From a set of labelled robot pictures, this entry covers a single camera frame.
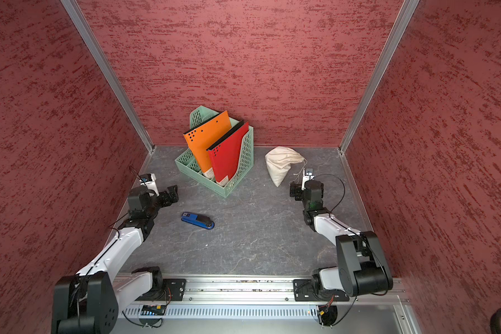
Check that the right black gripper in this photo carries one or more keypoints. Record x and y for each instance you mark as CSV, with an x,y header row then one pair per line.
x,y
296,191

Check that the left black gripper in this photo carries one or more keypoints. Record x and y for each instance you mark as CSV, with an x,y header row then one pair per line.
x,y
173,194

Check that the beige drawstring cloth bag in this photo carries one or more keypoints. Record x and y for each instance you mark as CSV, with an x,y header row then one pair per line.
x,y
279,162

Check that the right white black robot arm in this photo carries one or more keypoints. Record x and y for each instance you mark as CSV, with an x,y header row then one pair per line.
x,y
361,264

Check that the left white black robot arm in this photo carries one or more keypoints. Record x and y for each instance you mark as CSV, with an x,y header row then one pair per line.
x,y
91,300

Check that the green plastic file rack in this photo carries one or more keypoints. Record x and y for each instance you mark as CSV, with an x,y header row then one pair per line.
x,y
187,164

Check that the blue black stapler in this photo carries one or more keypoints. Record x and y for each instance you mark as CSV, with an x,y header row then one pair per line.
x,y
199,220

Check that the orange folder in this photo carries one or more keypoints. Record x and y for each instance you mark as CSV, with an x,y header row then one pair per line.
x,y
207,127

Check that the red folder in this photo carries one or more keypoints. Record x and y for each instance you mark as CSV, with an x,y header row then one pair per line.
x,y
224,153

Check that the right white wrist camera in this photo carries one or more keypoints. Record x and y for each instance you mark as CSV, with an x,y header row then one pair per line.
x,y
308,175

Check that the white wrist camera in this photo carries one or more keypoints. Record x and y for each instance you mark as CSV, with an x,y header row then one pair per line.
x,y
149,181
308,175

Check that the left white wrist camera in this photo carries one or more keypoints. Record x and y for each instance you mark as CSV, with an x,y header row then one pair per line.
x,y
149,181

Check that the right aluminium corner post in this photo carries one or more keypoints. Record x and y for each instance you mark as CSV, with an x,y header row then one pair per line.
x,y
395,36

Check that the aluminium corner post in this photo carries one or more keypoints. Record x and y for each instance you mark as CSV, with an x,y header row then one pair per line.
x,y
395,36
80,22

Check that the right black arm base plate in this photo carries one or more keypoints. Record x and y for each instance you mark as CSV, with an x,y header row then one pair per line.
x,y
307,290

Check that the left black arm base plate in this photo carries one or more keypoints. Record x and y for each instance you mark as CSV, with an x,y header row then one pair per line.
x,y
172,289

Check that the left aluminium corner post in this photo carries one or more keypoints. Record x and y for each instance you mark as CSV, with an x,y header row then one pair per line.
x,y
80,22

